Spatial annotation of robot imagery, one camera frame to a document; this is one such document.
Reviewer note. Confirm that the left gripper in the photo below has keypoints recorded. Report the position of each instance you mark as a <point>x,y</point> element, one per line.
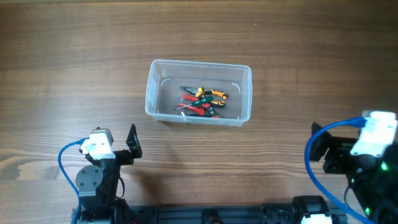
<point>121,156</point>

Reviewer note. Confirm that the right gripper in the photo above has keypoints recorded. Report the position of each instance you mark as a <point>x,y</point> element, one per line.
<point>333,152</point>

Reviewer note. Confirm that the black red screwdriver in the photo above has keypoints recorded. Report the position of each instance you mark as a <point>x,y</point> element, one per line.
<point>204,112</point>

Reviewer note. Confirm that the red handle wire stripper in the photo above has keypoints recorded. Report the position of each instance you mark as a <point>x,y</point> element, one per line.
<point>199,107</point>

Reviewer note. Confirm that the orange black needle-nose pliers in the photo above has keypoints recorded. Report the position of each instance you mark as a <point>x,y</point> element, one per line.
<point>200,92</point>

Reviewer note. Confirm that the green handle screwdriver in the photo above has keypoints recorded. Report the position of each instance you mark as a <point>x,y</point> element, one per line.
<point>195,102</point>

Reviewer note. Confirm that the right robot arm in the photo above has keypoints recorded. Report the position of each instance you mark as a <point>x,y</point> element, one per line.
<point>368,159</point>

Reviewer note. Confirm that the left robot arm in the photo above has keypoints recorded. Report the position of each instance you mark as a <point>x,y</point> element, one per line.
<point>98,182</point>

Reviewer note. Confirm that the clear plastic container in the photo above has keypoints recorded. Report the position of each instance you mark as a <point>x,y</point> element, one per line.
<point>163,92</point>

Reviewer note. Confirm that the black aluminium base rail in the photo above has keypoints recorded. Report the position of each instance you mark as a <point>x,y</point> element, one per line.
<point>278,213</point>

